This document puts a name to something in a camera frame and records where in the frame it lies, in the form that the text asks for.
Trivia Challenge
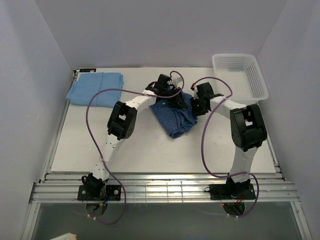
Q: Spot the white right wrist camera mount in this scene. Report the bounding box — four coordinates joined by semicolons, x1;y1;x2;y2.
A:
190;83;199;99

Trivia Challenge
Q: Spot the folded light blue shirt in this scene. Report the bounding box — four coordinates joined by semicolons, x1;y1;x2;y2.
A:
66;72;124;108

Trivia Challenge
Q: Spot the wooden block at bottom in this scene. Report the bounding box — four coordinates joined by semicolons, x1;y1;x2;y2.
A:
51;232;77;240

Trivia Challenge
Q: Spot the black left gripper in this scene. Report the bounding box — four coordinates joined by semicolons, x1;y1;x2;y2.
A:
162;87;188;110

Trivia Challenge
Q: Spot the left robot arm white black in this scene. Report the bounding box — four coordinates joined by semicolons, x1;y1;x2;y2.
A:
81;70;188;200

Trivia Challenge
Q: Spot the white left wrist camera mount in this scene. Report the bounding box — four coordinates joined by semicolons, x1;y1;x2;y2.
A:
170;76;183;88

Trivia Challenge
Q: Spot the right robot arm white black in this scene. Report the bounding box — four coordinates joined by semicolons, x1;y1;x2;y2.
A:
191;82;268;200

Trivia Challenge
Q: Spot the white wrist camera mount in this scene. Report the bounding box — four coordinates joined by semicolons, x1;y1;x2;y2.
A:
170;76;183;88
190;83;199;99

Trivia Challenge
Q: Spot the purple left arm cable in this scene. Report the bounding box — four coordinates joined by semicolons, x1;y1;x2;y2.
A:
85;70;185;225

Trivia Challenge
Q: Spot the blue checked long sleeve shirt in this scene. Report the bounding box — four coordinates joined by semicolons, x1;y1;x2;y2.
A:
150;92;198;139

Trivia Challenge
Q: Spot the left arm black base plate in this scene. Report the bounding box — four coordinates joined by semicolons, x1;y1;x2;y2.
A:
77;185;122;202

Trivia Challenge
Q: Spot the white plastic perforated basket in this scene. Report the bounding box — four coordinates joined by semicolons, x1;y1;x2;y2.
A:
212;53;269;105

